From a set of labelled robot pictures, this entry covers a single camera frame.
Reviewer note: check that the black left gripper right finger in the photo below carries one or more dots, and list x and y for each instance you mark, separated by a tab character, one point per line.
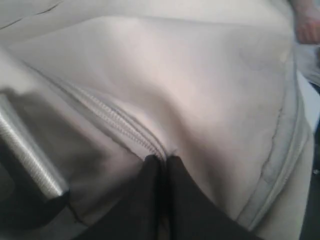
192	216

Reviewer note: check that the beige canvas duffel bag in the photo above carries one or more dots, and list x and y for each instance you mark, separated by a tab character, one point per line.
90	88

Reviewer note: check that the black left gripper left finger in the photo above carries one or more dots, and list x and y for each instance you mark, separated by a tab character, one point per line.
136	215

